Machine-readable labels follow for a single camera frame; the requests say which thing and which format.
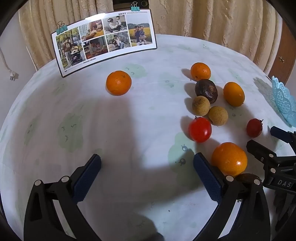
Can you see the beige curtain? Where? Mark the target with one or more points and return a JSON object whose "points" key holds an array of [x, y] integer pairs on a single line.
{"points": [[208, 20], [64, 27]]}

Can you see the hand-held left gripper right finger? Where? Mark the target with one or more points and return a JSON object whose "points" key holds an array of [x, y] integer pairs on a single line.
{"points": [[208, 178]]}

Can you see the dark window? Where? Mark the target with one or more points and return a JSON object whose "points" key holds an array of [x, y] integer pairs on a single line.
{"points": [[129, 4]]}

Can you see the wooden cabinet with knob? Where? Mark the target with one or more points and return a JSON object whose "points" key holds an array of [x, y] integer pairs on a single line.
{"points": [[285, 55]]}

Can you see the red cherry tomato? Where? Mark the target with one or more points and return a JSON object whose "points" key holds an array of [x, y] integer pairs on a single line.
{"points": [[199, 129], [254, 127]]}

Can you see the photo collage board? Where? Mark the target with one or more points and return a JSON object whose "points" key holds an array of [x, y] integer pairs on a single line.
{"points": [[104, 39]]}

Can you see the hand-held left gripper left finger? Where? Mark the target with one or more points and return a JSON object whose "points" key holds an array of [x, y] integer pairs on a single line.
{"points": [[87, 178]]}

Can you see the orange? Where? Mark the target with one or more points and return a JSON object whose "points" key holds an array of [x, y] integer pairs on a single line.
{"points": [[118, 82], [229, 158], [233, 93], [200, 71]]}

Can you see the teal binder clip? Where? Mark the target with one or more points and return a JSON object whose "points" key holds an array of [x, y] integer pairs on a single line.
{"points": [[62, 28], [135, 7]]}

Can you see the light blue lattice basket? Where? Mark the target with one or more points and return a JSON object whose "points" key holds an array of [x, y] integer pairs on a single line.
{"points": [[283, 102]]}

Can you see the tan longan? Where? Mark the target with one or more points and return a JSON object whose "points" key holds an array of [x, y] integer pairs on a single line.
{"points": [[201, 106], [217, 115]]}

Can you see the dark passion fruit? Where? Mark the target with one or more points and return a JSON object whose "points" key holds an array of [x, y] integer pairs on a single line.
{"points": [[247, 177], [206, 90]]}

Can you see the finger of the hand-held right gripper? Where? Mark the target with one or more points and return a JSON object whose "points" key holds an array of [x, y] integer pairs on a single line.
{"points": [[259, 149], [281, 134]]}

